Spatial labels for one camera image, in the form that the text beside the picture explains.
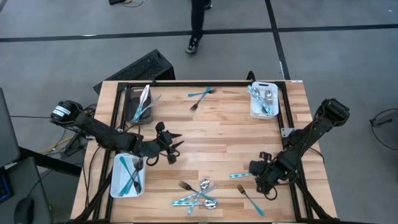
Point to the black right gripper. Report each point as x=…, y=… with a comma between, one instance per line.
x=276, y=171

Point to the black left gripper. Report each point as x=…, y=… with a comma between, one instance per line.
x=149, y=148

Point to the white plastic bin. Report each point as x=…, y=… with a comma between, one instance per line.
x=255, y=114
x=116, y=186

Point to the dark grey plastic bin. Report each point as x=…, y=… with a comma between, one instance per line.
x=129, y=93

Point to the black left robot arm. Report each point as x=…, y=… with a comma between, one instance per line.
x=102, y=137

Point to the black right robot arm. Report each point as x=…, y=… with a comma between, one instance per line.
x=308, y=137

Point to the silver mounting plate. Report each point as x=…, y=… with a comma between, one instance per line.
x=286, y=132

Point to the black clamp on table edge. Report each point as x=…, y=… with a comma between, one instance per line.
x=251, y=77

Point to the black desk bar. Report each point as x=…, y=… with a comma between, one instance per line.
x=49, y=161

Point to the person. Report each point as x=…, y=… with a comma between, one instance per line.
x=197, y=18

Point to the grey side desk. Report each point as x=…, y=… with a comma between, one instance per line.
x=31, y=183

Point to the black floor power strip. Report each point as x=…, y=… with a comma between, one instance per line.
x=116, y=1

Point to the black computer mouse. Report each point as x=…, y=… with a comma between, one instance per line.
x=24, y=211

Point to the dark side monitor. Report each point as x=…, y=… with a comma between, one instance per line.
x=7, y=130

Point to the black aluminium table frame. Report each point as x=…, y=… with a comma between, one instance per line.
x=202, y=84

